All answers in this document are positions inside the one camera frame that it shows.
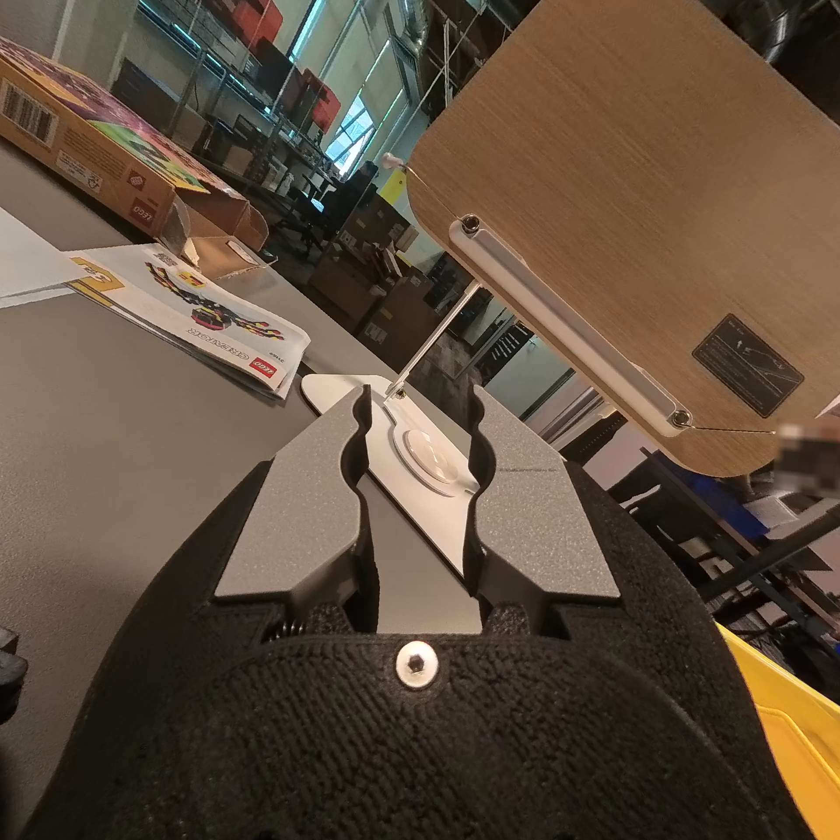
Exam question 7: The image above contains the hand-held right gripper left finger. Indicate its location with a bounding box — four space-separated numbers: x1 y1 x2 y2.
213 385 383 635

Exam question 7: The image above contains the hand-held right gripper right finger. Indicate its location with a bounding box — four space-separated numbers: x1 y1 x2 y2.
467 385 622 634

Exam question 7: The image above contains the yellow plastic bin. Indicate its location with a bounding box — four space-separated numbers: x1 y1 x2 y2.
717 623 840 840

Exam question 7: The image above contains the thin metal lamp rod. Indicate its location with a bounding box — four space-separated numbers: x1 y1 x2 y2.
390 281 487 400

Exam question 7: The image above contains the dragon cover instruction booklet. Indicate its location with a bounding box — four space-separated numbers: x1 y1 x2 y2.
71 244 312 400

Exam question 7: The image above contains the stack of cardboard boxes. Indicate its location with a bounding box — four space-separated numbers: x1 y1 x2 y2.
308 197 480 371

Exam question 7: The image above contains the black office chair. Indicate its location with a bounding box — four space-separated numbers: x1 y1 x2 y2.
279 177 342 253

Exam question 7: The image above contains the metal storage shelf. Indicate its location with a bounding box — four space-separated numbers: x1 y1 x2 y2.
112 0 395 198

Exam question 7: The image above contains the red storage crate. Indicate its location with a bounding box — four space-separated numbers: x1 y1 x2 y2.
301 67 343 129
238 0 284 42

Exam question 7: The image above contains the cardboard toy brick box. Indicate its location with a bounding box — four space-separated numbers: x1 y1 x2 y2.
0 36 271 265

